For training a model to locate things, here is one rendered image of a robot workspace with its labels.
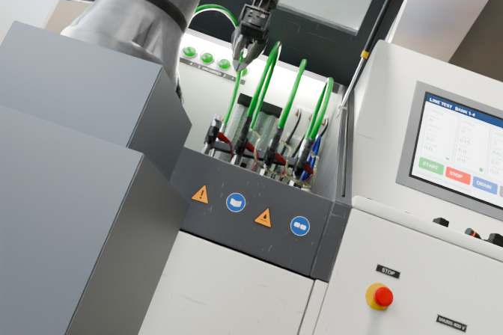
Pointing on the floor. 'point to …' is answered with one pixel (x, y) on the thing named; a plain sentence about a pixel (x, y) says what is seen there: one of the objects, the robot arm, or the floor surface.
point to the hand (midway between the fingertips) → (238, 68)
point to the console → (384, 77)
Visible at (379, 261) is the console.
